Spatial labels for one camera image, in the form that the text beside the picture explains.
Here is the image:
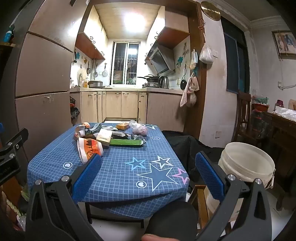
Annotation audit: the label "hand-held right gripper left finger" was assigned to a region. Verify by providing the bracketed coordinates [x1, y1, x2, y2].
[25, 153, 103, 241]

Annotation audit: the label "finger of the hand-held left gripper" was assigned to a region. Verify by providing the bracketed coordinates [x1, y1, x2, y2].
[0, 128, 28, 161]

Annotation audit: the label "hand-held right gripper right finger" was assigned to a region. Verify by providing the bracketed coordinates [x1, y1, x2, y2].
[195, 151, 272, 241]

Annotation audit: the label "orange and white paper cup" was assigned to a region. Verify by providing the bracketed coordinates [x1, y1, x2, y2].
[77, 137, 104, 165]

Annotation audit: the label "white plastic bucket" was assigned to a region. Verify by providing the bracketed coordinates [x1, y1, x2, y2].
[205, 142, 277, 223]

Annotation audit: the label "white long cardboard box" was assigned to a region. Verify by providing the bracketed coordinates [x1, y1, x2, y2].
[96, 128, 114, 147]

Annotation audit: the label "green foil milk carton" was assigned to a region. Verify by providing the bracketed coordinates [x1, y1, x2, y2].
[109, 138, 147, 148]

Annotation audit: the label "wooden stool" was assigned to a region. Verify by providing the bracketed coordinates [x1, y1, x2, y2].
[188, 184, 232, 234]

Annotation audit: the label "small white container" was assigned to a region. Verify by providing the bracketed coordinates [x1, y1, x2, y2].
[74, 128, 86, 141]

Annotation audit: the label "black cloth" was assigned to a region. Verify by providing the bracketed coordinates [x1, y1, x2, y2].
[162, 130, 222, 186]

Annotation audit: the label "small black box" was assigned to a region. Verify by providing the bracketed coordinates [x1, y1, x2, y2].
[111, 132, 132, 139]

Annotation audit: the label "person's black clothing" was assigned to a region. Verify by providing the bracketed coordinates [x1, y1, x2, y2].
[144, 201, 199, 235]

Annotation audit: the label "black plastic bags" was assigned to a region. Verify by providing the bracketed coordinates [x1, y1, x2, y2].
[69, 96, 80, 121]

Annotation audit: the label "clear pink plastic bag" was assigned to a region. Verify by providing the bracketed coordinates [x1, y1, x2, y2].
[129, 120, 148, 136]

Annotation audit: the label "clear plastic storage container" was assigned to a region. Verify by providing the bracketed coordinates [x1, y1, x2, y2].
[251, 109, 266, 139]

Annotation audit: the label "beige refrigerator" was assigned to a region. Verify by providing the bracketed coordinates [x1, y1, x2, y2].
[14, 0, 90, 172]

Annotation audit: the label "beige base kitchen cabinets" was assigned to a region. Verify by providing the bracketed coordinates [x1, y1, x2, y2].
[70, 87, 188, 132]

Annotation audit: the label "wooden chair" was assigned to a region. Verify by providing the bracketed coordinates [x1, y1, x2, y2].
[233, 91, 257, 142]

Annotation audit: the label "dark wooden table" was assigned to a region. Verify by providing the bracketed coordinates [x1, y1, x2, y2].
[262, 111, 296, 211]

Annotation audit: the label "red basin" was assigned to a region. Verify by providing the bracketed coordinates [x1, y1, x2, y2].
[252, 103, 270, 113]

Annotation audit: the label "pink hanging cloth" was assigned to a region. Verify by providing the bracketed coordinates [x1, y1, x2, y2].
[180, 72, 200, 108]

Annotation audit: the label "teal plastic bag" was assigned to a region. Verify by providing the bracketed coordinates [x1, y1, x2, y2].
[252, 95, 270, 104]

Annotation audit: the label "black hanging skimmer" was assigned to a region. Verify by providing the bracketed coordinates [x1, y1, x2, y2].
[180, 65, 187, 91]

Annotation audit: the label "white crumpled sheet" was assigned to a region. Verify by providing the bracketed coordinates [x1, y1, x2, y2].
[273, 107, 296, 120]

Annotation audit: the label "steel kettle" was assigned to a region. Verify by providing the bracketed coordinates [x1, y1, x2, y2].
[158, 76, 170, 89]

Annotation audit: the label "blue bottle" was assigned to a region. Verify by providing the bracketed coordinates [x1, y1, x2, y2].
[3, 25, 15, 43]

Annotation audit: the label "black wok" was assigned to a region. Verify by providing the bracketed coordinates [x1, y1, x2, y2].
[137, 75, 160, 82]

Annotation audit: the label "kitchen window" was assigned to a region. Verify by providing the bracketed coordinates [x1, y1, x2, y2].
[111, 41, 141, 86]

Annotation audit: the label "clear hanging plastic bag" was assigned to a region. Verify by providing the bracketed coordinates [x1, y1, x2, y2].
[190, 49, 199, 70]

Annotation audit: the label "white hanging plastic bag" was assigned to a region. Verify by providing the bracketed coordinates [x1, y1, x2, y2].
[199, 42, 213, 65]

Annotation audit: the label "steel range hood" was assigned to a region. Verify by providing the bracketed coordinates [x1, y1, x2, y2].
[145, 44, 175, 74]

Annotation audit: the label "ceiling light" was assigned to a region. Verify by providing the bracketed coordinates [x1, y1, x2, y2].
[125, 9, 148, 32]

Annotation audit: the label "black metal table frame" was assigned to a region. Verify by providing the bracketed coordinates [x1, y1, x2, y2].
[84, 200, 145, 229]

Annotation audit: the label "brown wooden door frame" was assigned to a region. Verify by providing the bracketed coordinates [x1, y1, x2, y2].
[183, 0, 208, 141]

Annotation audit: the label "beige wall cabinet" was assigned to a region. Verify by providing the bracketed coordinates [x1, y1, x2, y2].
[145, 6, 190, 49]
[75, 6, 109, 60]

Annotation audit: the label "framed wall picture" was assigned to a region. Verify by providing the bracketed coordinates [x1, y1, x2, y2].
[272, 30, 296, 57]

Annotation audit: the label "gold wall clock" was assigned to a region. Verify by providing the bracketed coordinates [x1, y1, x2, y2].
[200, 1, 221, 20]

